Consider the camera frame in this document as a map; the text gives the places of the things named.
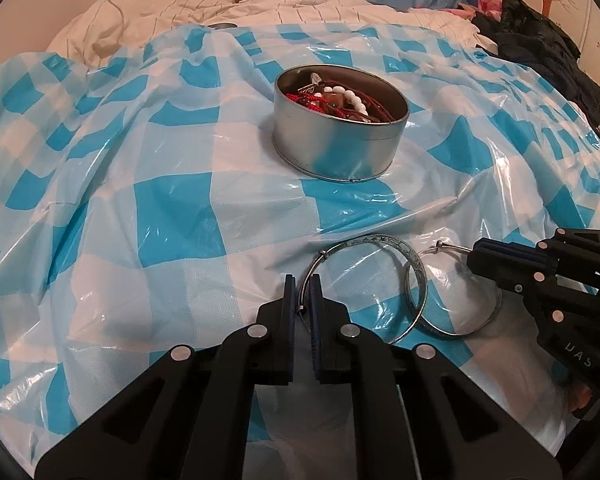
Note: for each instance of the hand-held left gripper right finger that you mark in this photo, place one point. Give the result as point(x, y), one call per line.
point(314, 330)

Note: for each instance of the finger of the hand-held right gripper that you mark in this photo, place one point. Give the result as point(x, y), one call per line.
point(505, 246)
point(500, 270)

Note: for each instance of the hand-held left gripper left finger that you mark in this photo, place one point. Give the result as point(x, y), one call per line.
point(290, 330)

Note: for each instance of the engraved silver bangle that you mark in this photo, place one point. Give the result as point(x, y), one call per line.
point(380, 238)

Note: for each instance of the round metal tin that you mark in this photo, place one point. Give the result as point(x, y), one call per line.
point(335, 145)

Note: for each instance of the red and white bead jewellery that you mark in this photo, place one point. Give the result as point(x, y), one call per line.
point(375, 107)

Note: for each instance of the blue checkered plastic sheet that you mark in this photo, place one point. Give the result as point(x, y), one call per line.
point(130, 210)

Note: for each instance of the pile of dark clothes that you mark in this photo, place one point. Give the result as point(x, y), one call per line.
point(535, 35)

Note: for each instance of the pink printed cloth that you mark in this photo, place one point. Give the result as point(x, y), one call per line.
point(487, 4)

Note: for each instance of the silver pendant tag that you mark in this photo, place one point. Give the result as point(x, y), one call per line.
point(311, 82)

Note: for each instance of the small grey round object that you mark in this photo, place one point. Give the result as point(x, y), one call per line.
point(222, 25)

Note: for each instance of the white quilt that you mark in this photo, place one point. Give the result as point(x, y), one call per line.
point(155, 10)

